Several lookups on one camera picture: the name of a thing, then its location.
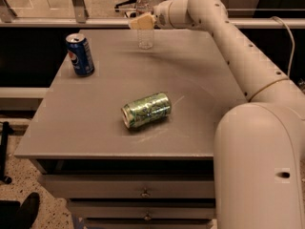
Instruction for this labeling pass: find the grey drawer cabinet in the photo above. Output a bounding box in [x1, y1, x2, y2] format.
[15, 30, 244, 229]

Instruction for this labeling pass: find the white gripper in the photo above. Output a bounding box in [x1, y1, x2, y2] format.
[129, 0, 193, 30]

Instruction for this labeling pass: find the blue Pepsi can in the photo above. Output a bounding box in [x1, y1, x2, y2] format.
[66, 33, 94, 76]

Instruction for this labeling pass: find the black shoe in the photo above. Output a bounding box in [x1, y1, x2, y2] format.
[10, 192, 40, 229]

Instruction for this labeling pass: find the white cable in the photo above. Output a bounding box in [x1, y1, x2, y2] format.
[270, 15, 296, 78]

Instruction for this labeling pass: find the metal glass railing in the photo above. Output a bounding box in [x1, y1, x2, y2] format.
[0, 0, 305, 30]

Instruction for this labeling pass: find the clear plastic water bottle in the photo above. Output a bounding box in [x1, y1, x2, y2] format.
[135, 0, 154, 50]

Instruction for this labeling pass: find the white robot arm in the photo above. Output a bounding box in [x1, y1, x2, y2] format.
[129, 0, 305, 229]

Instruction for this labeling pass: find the black stand left edge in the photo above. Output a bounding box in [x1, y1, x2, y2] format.
[0, 121, 13, 184]

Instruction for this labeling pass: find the green soda can lying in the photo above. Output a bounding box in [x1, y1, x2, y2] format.
[121, 93, 172, 129]

